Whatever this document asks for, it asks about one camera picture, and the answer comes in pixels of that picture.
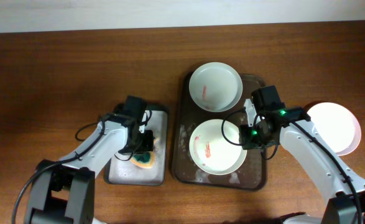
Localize green and yellow sponge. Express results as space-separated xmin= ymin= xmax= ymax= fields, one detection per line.
xmin=130 ymin=147 xmax=155 ymax=169

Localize cream white plate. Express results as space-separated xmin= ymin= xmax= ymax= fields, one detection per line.
xmin=189 ymin=119 xmax=247 ymax=175

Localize pink white plate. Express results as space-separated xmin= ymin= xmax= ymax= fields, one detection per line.
xmin=307 ymin=102 xmax=362 ymax=156

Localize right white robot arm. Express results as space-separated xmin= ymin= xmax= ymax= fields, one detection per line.
xmin=239 ymin=86 xmax=365 ymax=223

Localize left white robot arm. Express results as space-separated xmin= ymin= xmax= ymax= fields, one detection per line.
xmin=23 ymin=96 xmax=154 ymax=223

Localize brown plastic serving tray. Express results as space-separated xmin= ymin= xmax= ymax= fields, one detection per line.
xmin=171 ymin=72 xmax=267 ymax=191

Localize small black soapy tray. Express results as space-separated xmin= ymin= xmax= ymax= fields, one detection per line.
xmin=104 ymin=103 xmax=169 ymax=186

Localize pale green plate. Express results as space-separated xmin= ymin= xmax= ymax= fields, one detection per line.
xmin=188 ymin=62 xmax=243 ymax=113

